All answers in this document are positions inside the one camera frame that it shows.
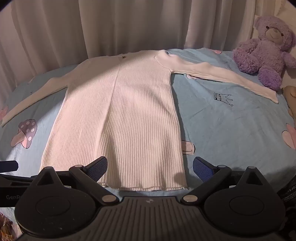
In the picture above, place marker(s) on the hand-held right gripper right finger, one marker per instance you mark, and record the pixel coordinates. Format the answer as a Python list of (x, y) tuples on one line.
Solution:
[(203, 170)]

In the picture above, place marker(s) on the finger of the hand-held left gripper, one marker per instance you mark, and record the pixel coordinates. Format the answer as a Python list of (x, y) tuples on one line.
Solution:
[(8, 166)]

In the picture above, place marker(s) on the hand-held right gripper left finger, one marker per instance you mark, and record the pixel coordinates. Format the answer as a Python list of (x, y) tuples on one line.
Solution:
[(98, 168)]

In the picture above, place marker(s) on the white ribbed knit sweater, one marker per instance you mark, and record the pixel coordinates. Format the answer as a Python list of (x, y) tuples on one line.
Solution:
[(120, 120)]

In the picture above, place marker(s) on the blue mushroom print bedsheet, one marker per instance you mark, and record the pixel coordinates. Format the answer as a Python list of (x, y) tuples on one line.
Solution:
[(219, 129)]

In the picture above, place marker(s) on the black printed packet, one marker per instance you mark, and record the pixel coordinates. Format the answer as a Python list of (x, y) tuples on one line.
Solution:
[(288, 188)]

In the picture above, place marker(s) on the brown plush toy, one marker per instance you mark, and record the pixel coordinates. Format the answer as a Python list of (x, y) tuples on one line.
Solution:
[(291, 96)]

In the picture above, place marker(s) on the purple teddy bear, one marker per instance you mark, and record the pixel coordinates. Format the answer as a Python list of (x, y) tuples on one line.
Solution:
[(266, 53)]

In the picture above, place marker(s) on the white pleated curtain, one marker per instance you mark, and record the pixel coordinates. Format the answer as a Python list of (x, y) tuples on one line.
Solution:
[(104, 27)]

